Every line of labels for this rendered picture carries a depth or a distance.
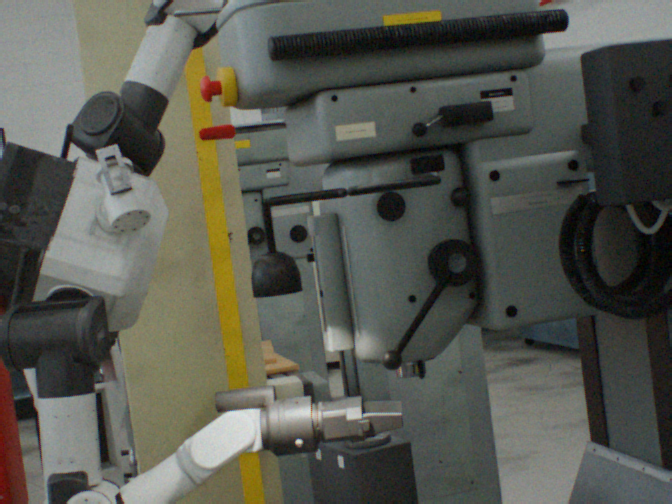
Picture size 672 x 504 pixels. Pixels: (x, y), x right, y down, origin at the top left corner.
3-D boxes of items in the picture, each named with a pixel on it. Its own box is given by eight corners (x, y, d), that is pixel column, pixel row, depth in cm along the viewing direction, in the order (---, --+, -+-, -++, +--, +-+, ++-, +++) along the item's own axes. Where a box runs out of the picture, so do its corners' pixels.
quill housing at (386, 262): (373, 373, 167) (345, 157, 166) (337, 358, 187) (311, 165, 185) (493, 352, 172) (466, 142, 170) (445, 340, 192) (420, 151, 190)
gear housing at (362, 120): (325, 159, 163) (316, 89, 162) (288, 168, 186) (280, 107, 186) (539, 132, 171) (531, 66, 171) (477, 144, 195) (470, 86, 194)
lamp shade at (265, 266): (243, 298, 164) (237, 256, 164) (278, 290, 170) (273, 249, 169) (277, 296, 159) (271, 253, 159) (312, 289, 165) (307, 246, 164)
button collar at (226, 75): (226, 105, 168) (220, 64, 168) (219, 109, 174) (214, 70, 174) (239, 104, 169) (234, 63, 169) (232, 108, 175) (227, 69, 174)
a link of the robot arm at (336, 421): (359, 396, 174) (281, 406, 174) (367, 458, 174) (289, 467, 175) (360, 382, 186) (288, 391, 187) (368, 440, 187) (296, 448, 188)
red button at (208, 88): (204, 101, 168) (200, 74, 168) (200, 104, 172) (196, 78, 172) (226, 99, 169) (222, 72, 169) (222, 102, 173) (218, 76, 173)
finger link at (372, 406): (400, 397, 185) (362, 402, 185) (402, 416, 185) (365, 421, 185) (400, 395, 187) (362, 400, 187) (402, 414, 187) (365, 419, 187)
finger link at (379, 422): (404, 429, 175) (364, 434, 176) (401, 409, 175) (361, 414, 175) (404, 432, 174) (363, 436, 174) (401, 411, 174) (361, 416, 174)
